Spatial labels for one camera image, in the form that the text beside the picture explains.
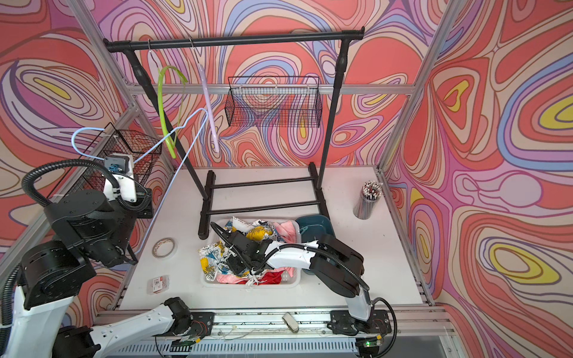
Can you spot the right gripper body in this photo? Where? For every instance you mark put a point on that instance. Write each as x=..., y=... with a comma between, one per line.
x=239, y=264

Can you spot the white printed graphic shorts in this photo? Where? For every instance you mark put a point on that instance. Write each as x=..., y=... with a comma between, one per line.
x=211, y=256

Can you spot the red shorts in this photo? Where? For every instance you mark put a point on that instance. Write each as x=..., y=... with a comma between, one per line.
x=271, y=277

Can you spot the pink tie-dye shorts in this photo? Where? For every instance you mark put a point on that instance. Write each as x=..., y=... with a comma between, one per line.
x=285, y=232

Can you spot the lavender wire hanger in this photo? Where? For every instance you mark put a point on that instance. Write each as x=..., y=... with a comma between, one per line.
x=209, y=107

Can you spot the light blue hanger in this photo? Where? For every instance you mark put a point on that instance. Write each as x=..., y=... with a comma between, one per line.
x=144, y=149

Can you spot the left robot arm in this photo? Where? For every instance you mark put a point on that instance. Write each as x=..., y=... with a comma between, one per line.
x=90, y=226

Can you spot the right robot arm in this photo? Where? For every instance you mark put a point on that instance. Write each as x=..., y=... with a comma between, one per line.
x=334, y=263

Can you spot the white perforated plastic basket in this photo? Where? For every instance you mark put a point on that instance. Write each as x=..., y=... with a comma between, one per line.
x=212, y=238

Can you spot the roll of tape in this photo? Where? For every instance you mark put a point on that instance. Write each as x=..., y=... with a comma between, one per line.
x=164, y=248

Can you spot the teal plastic tray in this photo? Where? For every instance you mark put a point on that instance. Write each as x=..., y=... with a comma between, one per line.
x=313, y=227

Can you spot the paperclip box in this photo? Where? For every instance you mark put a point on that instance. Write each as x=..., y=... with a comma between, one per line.
x=159, y=284

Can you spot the black clothes rack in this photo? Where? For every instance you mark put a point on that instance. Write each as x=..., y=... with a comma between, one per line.
x=207, y=189

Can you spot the white pedal on rail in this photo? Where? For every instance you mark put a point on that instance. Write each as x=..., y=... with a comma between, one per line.
x=291, y=323

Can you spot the black wire basket left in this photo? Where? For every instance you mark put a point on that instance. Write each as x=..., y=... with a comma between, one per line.
x=71, y=175

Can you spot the black wire basket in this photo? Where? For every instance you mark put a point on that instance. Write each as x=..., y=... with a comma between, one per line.
x=71, y=175
x=281, y=101

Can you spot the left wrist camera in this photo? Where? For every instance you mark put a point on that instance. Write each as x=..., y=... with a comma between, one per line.
x=121, y=166

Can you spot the black wire basket rear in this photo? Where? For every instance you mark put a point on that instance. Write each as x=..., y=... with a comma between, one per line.
x=281, y=101

